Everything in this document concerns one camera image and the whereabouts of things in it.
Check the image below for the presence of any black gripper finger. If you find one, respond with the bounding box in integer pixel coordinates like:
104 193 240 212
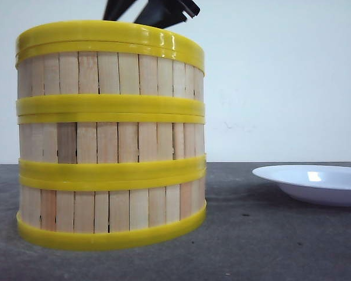
134 0 200 29
103 0 135 21

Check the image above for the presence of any woven bamboo steamer lid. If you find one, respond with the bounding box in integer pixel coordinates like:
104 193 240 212
15 20 205 71

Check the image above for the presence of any one-bun bamboo steamer basket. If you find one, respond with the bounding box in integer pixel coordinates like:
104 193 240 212
16 52 205 124

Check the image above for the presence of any two-bun bamboo steamer basket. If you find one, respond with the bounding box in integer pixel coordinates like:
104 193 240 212
19 122 206 191

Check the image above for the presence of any three-bun bamboo steamer basket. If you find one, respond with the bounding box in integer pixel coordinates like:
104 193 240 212
16 177 207 251

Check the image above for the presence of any white plate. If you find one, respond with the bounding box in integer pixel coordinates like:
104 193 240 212
252 165 351 207

